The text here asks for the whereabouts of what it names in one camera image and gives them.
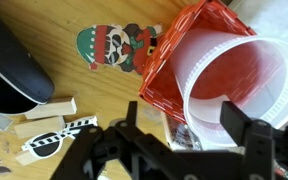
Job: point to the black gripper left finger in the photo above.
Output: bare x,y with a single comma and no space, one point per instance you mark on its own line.
84,156

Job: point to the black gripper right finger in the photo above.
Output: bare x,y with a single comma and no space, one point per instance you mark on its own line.
257,150

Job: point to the clear plastic container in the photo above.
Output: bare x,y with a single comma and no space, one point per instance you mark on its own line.
284,83

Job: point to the white striped sunglasses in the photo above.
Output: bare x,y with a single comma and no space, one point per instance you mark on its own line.
47,145

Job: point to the medium wooden block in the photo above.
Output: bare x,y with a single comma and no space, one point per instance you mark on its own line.
39,126

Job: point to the small wooden block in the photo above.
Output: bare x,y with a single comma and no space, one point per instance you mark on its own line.
25,158

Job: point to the long wooden block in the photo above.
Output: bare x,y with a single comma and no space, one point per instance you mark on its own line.
50,108

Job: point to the clear plastic packet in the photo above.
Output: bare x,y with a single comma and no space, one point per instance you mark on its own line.
180,135

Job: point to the small grey square sticker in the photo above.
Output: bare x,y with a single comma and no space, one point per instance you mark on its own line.
0,121

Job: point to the navy glasses case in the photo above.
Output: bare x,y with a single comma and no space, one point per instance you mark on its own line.
14,73

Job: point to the christmas skull elf sticker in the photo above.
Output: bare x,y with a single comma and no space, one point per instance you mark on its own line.
117,46

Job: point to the orange woven basket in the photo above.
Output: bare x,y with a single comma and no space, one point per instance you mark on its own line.
164,66

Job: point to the white cloth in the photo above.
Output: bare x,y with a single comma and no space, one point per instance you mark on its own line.
274,16

